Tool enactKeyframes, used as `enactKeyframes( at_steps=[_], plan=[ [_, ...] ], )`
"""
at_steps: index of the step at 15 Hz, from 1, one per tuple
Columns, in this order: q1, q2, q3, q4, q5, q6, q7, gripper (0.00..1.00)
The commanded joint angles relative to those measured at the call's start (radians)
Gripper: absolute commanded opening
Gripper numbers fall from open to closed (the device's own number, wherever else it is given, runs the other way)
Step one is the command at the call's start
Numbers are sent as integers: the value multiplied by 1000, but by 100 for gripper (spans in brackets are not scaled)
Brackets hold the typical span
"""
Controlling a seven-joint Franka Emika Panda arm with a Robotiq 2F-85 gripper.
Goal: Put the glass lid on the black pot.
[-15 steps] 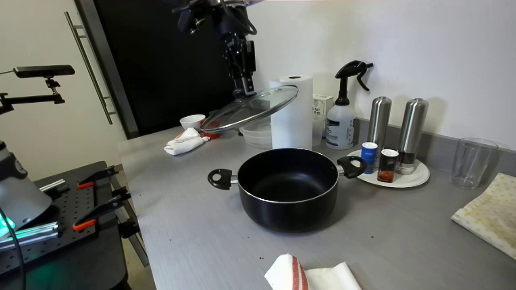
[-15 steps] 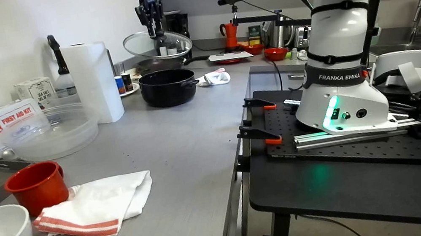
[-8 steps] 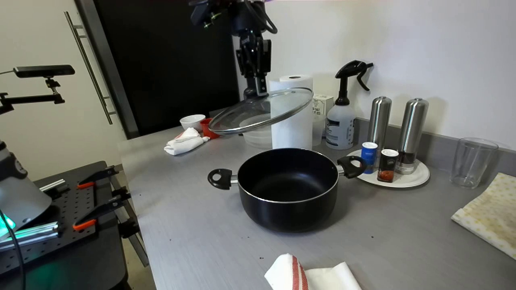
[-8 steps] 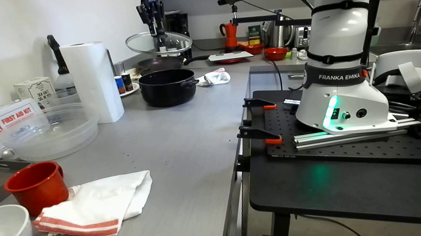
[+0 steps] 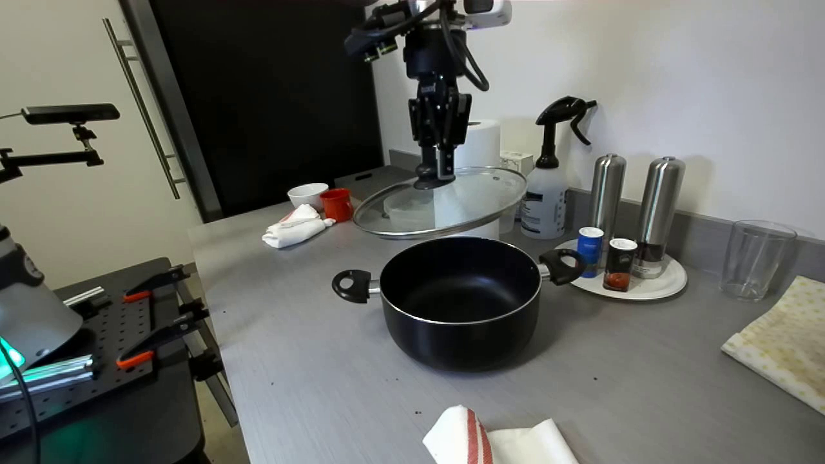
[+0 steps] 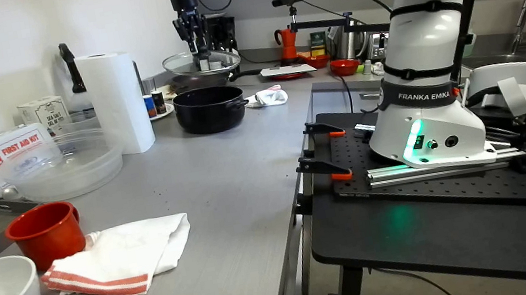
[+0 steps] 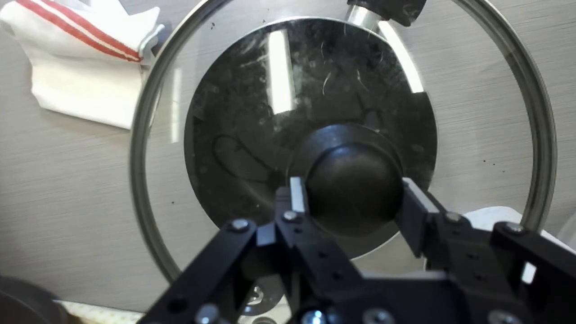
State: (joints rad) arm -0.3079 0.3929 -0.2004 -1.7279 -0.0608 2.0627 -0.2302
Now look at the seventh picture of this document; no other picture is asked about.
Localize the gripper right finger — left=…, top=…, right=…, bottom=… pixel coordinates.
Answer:
left=395, top=177, right=576, bottom=324

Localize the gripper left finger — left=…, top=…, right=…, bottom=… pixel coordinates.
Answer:
left=139, top=176, right=361, bottom=324

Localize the glass lid with black knob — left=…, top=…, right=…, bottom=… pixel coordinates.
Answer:
left=129, top=0, right=558, bottom=315

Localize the black pot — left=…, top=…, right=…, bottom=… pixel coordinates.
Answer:
left=183, top=0, right=438, bottom=262

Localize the plain white cloth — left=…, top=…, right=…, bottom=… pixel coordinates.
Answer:
left=463, top=206, right=576, bottom=285

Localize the cream patterned mat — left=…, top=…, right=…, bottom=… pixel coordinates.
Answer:
left=55, top=299, right=147, bottom=324

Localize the dark round object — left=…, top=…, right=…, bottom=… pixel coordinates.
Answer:
left=0, top=275, right=69, bottom=324

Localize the white cloth with red stripes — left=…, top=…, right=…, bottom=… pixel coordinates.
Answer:
left=0, top=0, right=165, bottom=130

